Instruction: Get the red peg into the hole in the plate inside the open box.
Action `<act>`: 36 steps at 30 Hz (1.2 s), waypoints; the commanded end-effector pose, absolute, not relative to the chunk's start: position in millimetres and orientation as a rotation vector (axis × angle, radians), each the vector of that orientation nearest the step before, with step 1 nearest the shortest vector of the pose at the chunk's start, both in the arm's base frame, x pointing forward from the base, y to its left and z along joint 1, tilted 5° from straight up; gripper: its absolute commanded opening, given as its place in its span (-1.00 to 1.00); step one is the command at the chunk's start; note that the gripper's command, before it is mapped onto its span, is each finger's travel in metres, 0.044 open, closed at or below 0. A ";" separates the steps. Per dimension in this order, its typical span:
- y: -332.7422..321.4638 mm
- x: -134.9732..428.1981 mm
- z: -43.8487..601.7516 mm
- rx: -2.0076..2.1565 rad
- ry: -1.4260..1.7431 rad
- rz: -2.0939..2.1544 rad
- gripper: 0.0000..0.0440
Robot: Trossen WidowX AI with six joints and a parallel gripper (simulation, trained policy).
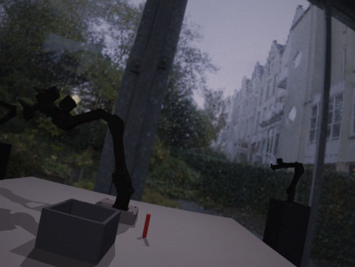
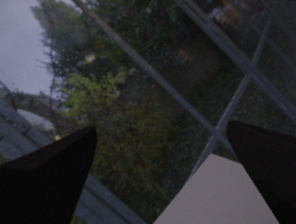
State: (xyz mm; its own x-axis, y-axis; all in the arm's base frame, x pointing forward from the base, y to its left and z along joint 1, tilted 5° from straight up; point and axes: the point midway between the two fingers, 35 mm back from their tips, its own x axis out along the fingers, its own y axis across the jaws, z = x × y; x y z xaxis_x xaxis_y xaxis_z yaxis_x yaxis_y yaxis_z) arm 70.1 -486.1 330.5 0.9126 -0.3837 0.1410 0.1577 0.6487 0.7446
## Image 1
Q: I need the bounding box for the dark red peg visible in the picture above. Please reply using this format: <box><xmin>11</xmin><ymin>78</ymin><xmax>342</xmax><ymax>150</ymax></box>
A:
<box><xmin>142</xmin><ymin>214</ymin><xmax>151</xmax><ymax>237</ymax></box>

